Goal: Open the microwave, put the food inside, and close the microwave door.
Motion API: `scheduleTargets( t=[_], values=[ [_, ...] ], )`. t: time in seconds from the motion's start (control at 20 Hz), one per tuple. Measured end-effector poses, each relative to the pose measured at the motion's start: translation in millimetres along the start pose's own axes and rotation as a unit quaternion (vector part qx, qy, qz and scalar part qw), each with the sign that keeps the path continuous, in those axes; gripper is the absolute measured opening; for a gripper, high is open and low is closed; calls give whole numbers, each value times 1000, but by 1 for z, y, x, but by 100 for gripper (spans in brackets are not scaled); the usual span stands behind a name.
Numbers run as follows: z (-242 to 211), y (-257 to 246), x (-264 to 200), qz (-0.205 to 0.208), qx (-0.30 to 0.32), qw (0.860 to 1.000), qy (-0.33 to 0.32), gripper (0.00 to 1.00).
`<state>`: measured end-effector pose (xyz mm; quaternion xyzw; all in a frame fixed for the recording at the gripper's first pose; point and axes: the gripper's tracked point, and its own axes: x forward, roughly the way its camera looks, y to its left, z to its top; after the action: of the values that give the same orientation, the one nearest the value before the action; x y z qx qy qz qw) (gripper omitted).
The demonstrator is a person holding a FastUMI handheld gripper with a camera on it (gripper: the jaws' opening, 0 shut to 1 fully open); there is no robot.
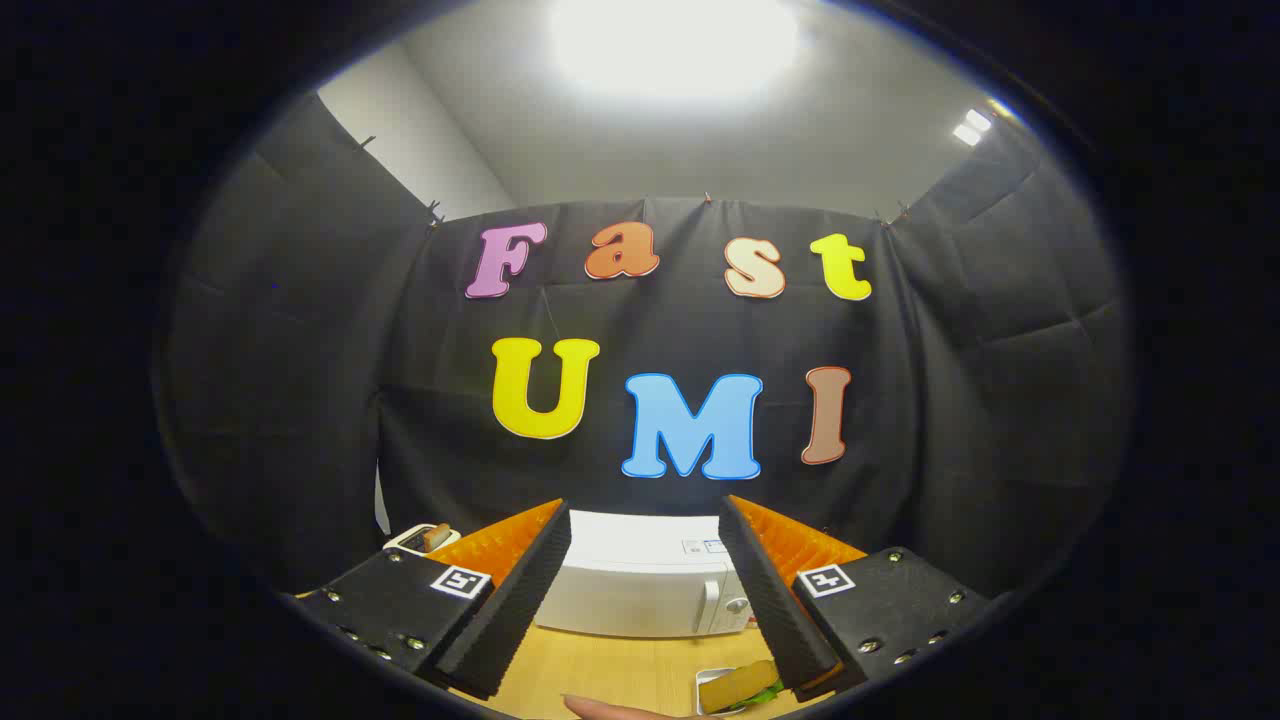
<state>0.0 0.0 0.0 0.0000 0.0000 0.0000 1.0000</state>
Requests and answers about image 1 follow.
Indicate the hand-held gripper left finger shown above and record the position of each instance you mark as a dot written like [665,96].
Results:
[520,600]

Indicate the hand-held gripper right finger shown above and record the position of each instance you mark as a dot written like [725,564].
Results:
[770,600]

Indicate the brown bread lettuce sandwich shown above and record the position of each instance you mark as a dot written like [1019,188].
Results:
[737,685]

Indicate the white microwave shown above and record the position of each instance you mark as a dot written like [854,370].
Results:
[640,580]

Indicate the white rectangular dish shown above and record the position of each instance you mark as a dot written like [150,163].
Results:
[712,673]

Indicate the toast slice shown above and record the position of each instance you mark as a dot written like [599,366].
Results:
[437,536]

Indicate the white toaster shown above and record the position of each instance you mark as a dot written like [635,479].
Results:
[408,541]

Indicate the black backdrop cloth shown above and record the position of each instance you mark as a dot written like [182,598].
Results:
[690,325]

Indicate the small ceiling light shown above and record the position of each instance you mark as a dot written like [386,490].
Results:
[971,127]

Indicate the large ceiling light panel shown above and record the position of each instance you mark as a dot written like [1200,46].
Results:
[670,45]

